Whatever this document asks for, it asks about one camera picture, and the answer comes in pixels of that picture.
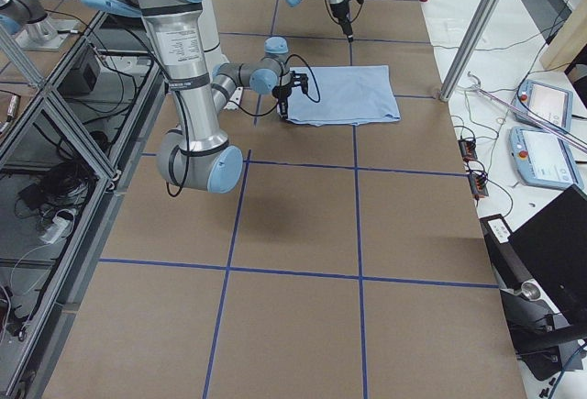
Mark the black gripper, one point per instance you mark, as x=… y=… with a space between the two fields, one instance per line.
x=280 y=94
x=339 y=11

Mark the light blue t-shirt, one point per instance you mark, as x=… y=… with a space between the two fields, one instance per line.
x=344 y=95

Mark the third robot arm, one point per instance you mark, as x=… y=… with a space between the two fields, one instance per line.
x=32 y=26

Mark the far teach pendant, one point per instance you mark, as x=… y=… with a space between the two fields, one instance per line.
x=536 y=100

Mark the teach pendant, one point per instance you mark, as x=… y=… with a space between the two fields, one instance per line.
x=536 y=100
x=543 y=160

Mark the near teach pendant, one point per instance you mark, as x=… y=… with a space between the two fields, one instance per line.
x=543 y=160

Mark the black device with label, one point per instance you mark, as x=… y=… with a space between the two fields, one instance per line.
x=512 y=271

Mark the black laptop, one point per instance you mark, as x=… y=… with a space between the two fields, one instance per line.
x=552 y=246

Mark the grey aluminium frame post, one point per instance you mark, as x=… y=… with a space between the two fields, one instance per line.
x=479 y=22

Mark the aluminium frame rack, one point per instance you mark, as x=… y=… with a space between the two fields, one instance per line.
x=69 y=121

